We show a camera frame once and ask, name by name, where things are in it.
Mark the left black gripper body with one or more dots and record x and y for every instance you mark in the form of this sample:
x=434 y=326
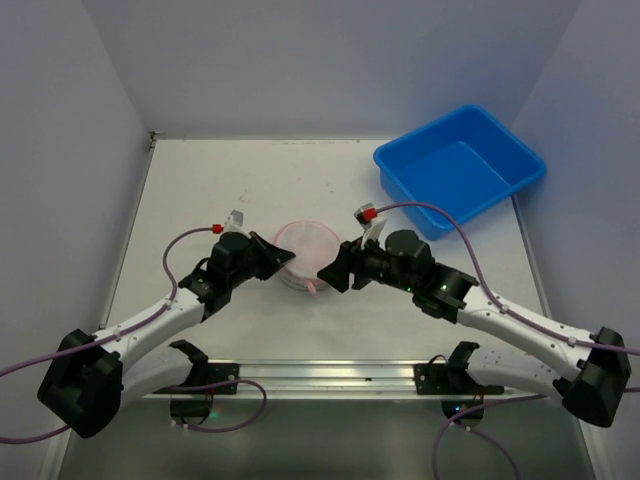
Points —
x=258 y=255

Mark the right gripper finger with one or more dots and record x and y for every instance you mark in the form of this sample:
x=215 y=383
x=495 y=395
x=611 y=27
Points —
x=349 y=256
x=339 y=275

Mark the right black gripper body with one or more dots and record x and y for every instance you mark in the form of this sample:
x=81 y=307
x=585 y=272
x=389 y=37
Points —
x=351 y=265

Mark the white mesh laundry bag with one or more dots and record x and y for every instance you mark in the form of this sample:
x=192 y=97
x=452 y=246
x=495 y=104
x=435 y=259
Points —
x=315 y=246

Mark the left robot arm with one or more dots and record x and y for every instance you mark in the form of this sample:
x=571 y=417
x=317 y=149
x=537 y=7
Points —
x=92 y=376

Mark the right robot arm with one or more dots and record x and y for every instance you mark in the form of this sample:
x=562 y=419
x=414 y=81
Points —
x=587 y=371

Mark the blue plastic bin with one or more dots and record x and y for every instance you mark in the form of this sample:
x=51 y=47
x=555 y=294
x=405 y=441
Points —
x=463 y=163

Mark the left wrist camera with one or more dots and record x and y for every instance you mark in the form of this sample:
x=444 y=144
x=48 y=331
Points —
x=233 y=224

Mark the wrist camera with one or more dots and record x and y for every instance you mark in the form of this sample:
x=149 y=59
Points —
x=233 y=224
x=372 y=223

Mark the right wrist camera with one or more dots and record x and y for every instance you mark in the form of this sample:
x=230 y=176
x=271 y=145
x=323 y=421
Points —
x=372 y=223

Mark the aluminium mounting rail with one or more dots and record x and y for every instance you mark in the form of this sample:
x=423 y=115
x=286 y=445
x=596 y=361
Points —
x=320 y=375

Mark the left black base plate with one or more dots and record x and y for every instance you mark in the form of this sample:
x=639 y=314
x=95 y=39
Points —
x=211 y=373

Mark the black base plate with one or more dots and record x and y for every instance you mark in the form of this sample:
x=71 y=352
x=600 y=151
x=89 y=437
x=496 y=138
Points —
x=211 y=373
x=446 y=376

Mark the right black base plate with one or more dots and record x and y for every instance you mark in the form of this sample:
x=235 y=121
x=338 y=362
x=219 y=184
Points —
x=446 y=376

